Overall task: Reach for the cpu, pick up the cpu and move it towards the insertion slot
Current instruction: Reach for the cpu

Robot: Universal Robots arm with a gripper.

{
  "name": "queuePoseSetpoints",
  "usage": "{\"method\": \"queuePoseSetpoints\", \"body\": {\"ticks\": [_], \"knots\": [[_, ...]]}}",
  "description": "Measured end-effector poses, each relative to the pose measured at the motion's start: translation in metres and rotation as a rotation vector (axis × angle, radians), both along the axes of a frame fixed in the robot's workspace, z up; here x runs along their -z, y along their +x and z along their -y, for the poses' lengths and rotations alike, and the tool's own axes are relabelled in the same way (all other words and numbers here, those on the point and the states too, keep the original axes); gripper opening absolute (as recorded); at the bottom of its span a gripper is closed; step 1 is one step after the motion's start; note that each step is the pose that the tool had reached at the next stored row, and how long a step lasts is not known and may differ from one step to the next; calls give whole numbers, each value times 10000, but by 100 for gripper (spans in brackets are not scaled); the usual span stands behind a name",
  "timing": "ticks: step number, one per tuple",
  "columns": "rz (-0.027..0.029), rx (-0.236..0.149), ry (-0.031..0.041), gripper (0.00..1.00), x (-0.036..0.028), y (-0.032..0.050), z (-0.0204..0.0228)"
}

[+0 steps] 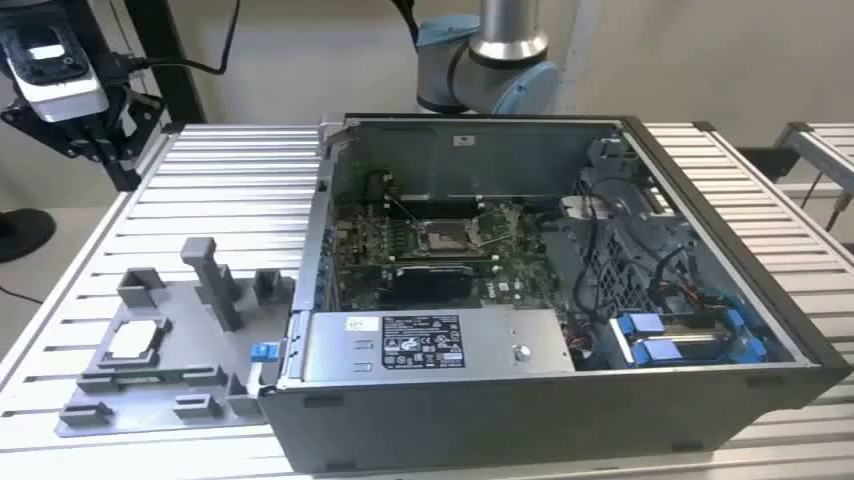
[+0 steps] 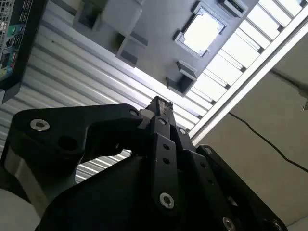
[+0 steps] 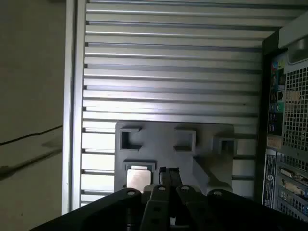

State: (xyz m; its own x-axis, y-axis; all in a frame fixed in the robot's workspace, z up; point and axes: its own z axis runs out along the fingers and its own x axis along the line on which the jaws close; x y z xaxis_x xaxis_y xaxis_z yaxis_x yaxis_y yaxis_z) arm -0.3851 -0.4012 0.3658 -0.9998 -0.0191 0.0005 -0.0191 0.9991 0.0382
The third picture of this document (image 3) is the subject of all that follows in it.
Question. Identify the grey plastic parts rack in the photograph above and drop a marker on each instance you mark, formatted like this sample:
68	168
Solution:
158	144

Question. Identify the square silver CPU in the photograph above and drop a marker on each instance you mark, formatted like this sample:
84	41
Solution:
139	178

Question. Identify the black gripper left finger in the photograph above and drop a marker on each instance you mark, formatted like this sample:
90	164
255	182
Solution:
156	204

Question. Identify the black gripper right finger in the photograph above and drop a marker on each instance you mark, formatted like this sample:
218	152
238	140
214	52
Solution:
187	196

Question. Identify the black open PC case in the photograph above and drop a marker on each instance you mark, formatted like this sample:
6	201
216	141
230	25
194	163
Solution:
296	96

